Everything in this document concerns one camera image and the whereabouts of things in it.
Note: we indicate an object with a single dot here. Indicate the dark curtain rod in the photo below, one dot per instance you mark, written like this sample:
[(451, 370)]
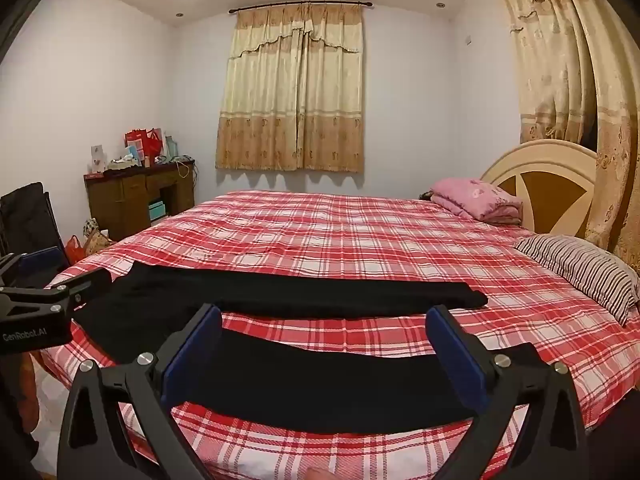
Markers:
[(235, 10)]

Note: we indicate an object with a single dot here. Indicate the cream wooden headboard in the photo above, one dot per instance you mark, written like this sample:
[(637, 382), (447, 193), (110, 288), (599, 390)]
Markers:
[(550, 195)]

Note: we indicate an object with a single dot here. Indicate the pink folded blanket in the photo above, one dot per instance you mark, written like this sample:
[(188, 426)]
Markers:
[(475, 200)]

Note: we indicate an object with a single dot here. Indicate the floral bag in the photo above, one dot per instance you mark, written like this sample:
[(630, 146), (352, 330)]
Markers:
[(97, 237)]

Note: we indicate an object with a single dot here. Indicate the beige patterned long curtain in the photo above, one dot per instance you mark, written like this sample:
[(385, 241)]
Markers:
[(565, 60)]

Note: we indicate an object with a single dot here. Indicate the red plastic bag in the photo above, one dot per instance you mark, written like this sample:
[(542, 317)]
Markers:
[(75, 250)]

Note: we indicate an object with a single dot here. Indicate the black pants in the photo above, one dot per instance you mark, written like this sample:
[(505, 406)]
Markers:
[(310, 375)]

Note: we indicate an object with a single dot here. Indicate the beige window curtain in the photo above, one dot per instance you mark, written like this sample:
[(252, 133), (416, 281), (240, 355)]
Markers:
[(290, 100)]

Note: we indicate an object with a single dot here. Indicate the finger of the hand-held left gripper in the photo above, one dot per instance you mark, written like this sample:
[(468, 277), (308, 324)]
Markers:
[(90, 285), (42, 260)]

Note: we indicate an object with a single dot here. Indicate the white greeting card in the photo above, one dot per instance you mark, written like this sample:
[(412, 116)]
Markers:
[(98, 159)]

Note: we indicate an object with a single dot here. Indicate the tissue box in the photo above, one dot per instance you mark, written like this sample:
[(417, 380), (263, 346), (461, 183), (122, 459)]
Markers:
[(122, 163)]

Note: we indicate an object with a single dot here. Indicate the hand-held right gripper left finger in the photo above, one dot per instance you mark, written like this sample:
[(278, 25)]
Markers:
[(192, 355)]

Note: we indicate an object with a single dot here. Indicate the brown wooden desk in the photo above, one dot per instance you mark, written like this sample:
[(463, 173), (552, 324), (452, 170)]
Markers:
[(120, 200)]

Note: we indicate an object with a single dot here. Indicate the striped pillow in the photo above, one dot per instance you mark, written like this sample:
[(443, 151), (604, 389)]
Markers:
[(585, 270)]

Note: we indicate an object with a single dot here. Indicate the teal storage box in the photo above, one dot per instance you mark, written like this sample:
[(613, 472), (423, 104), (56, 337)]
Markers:
[(157, 210)]

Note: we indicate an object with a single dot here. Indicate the bed with red plaid sheet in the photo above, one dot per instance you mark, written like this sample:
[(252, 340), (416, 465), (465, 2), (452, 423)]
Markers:
[(350, 240)]

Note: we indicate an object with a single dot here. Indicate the light blue box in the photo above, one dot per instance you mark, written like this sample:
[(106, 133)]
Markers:
[(171, 146)]

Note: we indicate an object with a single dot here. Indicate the black suitcase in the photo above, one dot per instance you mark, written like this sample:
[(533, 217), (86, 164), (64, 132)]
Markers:
[(27, 220)]

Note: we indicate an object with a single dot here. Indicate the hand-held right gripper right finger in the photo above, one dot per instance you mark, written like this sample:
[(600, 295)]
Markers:
[(452, 355)]

